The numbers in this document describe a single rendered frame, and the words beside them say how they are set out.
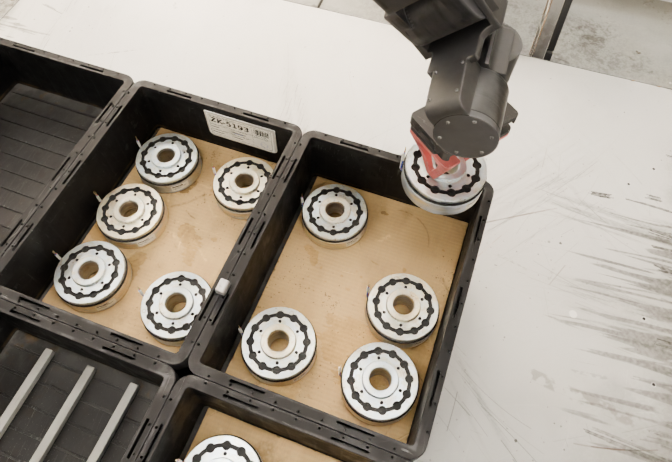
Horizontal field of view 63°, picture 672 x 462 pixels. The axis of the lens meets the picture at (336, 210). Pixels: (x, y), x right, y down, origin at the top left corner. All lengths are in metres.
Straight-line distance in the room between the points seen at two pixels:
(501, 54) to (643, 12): 2.35
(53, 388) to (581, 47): 2.26
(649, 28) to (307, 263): 2.20
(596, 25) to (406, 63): 1.52
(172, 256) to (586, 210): 0.76
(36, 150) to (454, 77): 0.79
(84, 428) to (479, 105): 0.64
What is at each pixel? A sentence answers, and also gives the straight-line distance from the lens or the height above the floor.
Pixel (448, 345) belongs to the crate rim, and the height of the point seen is 0.93.
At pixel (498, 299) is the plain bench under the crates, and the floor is 0.70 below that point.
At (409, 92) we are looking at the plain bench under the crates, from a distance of 1.24.
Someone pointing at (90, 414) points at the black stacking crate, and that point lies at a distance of 0.84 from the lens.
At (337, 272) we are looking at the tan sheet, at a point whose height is 0.83.
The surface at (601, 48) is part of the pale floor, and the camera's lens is 2.61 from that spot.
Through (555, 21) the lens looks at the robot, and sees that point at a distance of 1.50.
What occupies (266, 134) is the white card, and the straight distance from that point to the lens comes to 0.89.
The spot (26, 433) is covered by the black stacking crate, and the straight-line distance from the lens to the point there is 0.87.
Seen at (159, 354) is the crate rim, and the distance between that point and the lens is 0.72.
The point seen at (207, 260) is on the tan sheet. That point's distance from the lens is 0.87.
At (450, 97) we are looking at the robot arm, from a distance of 0.47.
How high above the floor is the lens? 1.60
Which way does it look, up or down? 59 degrees down
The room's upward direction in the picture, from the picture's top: 1 degrees clockwise
